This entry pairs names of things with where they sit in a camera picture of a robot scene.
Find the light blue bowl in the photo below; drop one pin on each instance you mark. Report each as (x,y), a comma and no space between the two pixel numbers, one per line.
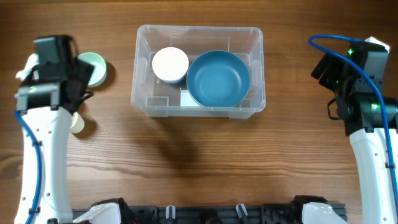
(173,80)

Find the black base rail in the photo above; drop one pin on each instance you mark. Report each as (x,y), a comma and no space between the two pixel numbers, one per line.
(261,214)

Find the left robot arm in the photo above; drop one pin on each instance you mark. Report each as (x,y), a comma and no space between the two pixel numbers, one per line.
(44,194)

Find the mint green bowl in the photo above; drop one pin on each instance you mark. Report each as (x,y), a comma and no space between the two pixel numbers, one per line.
(100,68)

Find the pink bowl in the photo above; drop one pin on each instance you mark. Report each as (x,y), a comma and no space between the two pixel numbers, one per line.
(170,62)

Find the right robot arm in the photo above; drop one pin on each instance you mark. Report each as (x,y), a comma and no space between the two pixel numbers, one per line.
(370,119)

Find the clear plastic storage bin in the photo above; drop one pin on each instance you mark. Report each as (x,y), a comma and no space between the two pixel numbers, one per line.
(159,99)

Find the cream cup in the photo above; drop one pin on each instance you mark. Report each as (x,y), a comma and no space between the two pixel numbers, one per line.
(77,124)

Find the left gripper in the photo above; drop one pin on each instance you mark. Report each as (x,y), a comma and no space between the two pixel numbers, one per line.
(86,68)

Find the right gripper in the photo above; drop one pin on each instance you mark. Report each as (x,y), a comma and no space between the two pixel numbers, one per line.
(324,69)

